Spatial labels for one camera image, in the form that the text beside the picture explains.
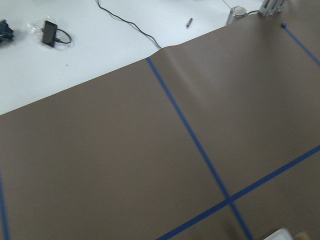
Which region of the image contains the white towel rack with wooden bars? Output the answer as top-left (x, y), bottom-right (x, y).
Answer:
top-left (259, 227), bottom-right (312, 240)

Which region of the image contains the brown paper table mat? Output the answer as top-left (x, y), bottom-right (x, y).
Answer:
top-left (0, 15), bottom-right (320, 240)

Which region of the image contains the small metal bolt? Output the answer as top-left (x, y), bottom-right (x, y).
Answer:
top-left (186, 18), bottom-right (193, 29)

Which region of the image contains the silver metal cylinder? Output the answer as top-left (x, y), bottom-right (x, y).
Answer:
top-left (226, 6), bottom-right (248, 25)

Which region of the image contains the dark blue cloth bundle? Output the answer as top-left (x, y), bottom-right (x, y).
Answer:
top-left (0, 19), bottom-right (14, 44)

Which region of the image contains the black cable on table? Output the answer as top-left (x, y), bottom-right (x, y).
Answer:
top-left (96, 0), bottom-right (163, 49)

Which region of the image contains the black adapter with cable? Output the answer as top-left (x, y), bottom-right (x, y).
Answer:
top-left (41, 20), bottom-right (72, 48)

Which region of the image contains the aluminium frame post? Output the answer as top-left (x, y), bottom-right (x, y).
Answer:
top-left (258, 0), bottom-right (286, 18)

